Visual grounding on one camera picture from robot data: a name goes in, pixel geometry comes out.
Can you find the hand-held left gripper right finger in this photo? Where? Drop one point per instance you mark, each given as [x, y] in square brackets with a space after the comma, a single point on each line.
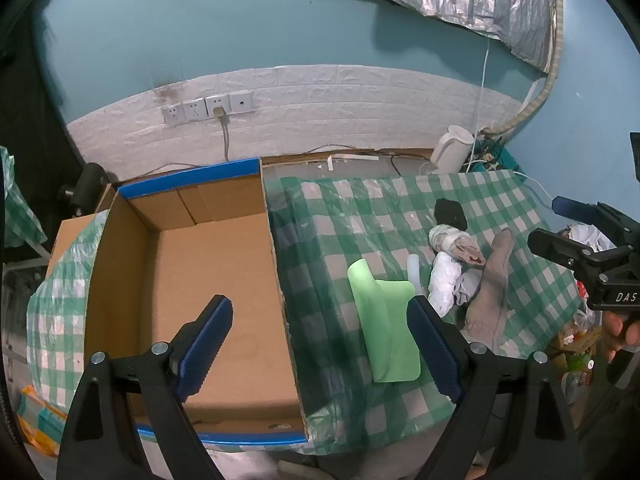
[435, 350]

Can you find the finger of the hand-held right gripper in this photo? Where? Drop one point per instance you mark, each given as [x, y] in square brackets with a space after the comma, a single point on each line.
[575, 207]
[555, 245]

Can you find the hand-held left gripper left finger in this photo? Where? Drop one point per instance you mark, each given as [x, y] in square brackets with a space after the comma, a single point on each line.
[205, 350]

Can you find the light green soft mat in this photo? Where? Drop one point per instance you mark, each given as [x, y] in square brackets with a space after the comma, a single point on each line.
[387, 330]

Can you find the white grey sock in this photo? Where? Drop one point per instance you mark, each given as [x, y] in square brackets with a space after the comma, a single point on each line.
[466, 287]

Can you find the white cloth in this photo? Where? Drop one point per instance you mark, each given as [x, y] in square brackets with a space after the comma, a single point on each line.
[442, 280]

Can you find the beige long sock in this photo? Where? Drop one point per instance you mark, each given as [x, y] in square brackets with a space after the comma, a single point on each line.
[492, 285]

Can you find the cardboard box with blue tape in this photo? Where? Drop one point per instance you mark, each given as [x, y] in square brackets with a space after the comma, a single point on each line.
[215, 270]

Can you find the pink beige sock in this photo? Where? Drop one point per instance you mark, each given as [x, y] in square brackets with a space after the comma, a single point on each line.
[470, 254]

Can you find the person's right hand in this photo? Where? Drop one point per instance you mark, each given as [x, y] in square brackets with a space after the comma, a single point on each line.
[622, 330]

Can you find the white plastic bag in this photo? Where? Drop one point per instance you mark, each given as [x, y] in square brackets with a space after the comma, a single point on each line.
[587, 237]

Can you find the pile of colourful packets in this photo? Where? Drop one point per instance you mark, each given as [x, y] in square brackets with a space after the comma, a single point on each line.
[575, 360]

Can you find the black cloth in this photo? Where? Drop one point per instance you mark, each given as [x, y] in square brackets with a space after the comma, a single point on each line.
[450, 212]

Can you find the beige wrapped pipe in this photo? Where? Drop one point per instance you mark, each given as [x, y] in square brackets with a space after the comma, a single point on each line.
[547, 85]

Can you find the white electric kettle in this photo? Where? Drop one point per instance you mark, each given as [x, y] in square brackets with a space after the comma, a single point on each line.
[452, 147]

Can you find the green checkered plastic sheet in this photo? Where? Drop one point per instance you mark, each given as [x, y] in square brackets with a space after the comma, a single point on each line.
[15, 210]
[55, 300]

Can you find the green checkered plastic tablecloth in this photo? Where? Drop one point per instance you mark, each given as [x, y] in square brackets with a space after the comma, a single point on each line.
[350, 210]

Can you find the orange teal packet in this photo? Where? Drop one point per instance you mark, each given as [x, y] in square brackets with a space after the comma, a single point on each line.
[40, 420]

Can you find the black cylindrical device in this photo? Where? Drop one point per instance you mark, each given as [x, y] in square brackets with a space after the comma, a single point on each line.
[85, 185]

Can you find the white plastic strip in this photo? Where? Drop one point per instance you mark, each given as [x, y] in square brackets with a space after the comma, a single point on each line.
[350, 157]

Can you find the silver foil sheet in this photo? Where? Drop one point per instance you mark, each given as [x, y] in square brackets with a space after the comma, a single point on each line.
[475, 0]

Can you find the white round hole wall socket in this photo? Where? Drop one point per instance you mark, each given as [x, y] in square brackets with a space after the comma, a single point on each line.
[241, 101]

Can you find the white brick wall panel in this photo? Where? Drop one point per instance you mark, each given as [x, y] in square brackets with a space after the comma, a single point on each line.
[325, 110]

